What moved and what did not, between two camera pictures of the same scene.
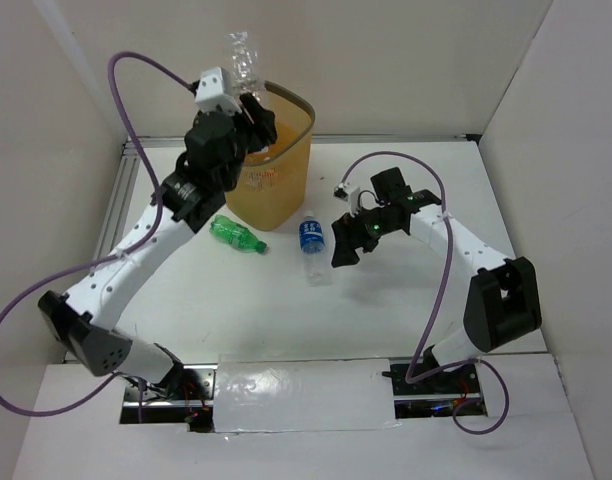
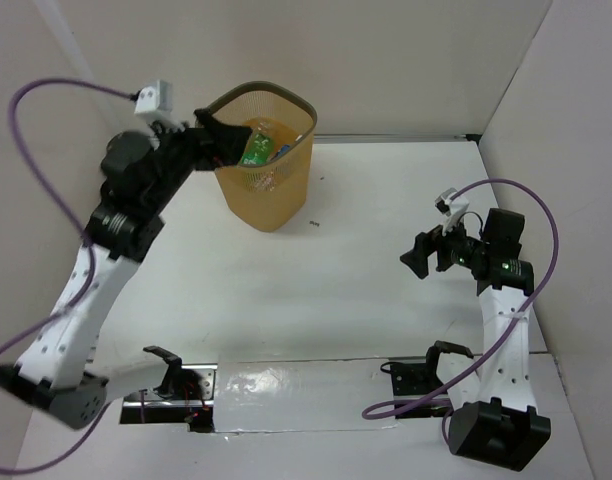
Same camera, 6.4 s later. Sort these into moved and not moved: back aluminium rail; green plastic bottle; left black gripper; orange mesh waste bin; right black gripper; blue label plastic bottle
Moved: blue label plastic bottle; green plastic bottle; left black gripper; right black gripper
Not moved: orange mesh waste bin; back aluminium rail
